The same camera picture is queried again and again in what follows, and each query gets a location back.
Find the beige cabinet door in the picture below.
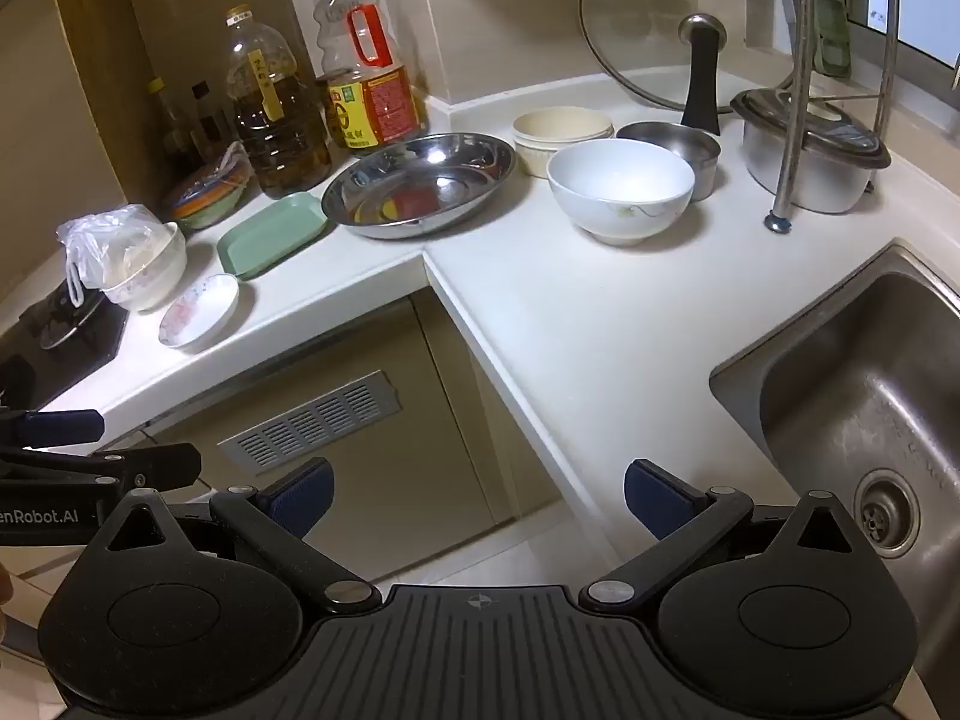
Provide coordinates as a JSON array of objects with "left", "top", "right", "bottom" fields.
[{"left": 150, "top": 296, "right": 518, "bottom": 578}]

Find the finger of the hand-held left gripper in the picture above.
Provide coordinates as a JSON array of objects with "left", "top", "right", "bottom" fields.
[
  {"left": 0, "top": 444, "right": 203, "bottom": 490},
  {"left": 0, "top": 409, "right": 104, "bottom": 451}
]

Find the window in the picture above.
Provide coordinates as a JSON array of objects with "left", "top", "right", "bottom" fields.
[{"left": 866, "top": 0, "right": 960, "bottom": 68}]

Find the clear plastic bag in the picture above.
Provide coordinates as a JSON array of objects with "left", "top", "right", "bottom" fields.
[{"left": 56, "top": 204, "right": 167, "bottom": 308}]

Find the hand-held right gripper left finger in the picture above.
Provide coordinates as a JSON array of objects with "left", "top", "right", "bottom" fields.
[{"left": 105, "top": 457, "right": 380, "bottom": 616}]

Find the green hanging cloth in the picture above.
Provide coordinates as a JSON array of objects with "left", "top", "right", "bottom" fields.
[{"left": 810, "top": 0, "right": 856, "bottom": 80}]

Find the glass pan lid black handle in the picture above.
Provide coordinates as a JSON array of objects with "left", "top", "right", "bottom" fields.
[{"left": 579, "top": 0, "right": 815, "bottom": 136}]

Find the black gas stove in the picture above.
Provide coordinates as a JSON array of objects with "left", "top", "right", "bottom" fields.
[{"left": 0, "top": 281, "right": 128, "bottom": 413}]

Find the large stainless steel plate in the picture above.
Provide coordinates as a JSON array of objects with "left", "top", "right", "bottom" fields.
[{"left": 321, "top": 132, "right": 518, "bottom": 241}]

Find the red-handled oil bottle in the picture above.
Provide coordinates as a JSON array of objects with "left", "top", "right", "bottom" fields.
[{"left": 313, "top": 0, "right": 428, "bottom": 151}]

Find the white floral bowl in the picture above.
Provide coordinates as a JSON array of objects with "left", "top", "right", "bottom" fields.
[{"left": 101, "top": 221, "right": 188, "bottom": 314}]

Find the dark oil bottle yellow tag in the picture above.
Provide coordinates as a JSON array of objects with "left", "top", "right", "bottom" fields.
[{"left": 223, "top": 6, "right": 333, "bottom": 200}]

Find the stainless steel sink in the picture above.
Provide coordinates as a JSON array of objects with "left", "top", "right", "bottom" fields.
[{"left": 709, "top": 238, "right": 960, "bottom": 691}]

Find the white ceramic bowl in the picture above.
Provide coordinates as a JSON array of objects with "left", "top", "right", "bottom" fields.
[{"left": 546, "top": 139, "right": 696, "bottom": 247}]

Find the colourful bowl in plastic wrap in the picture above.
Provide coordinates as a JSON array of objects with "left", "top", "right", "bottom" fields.
[{"left": 166, "top": 141, "right": 252, "bottom": 232}]

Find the grey vent grille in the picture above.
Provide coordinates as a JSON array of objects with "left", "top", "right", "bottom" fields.
[{"left": 217, "top": 370, "right": 395, "bottom": 475}]

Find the dark-rimmed pot lid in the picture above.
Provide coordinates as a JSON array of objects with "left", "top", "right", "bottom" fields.
[{"left": 730, "top": 86, "right": 893, "bottom": 170}]

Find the sink drain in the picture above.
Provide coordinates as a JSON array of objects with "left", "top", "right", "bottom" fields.
[{"left": 853, "top": 469, "right": 922, "bottom": 560}]

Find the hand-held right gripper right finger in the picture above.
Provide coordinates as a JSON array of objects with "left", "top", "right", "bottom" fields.
[{"left": 581, "top": 457, "right": 860, "bottom": 612}]

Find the green rectangular plate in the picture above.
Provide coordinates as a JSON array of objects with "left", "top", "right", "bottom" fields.
[{"left": 217, "top": 191, "right": 331, "bottom": 280}]

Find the cream plastic bowl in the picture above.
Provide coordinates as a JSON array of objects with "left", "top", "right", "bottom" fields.
[{"left": 512, "top": 108, "right": 616, "bottom": 179}]

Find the yellow-capped sauce bottle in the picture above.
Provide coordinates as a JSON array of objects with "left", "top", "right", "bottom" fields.
[{"left": 146, "top": 76, "right": 200, "bottom": 175}]

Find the chrome rack stand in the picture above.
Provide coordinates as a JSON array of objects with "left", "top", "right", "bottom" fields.
[{"left": 765, "top": 0, "right": 923, "bottom": 237}]

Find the small stainless steel bowl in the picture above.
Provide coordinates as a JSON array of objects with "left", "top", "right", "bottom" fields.
[{"left": 615, "top": 121, "right": 722, "bottom": 202}]

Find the small floral saucer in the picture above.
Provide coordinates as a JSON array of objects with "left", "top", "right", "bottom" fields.
[{"left": 157, "top": 274, "right": 241, "bottom": 352}]

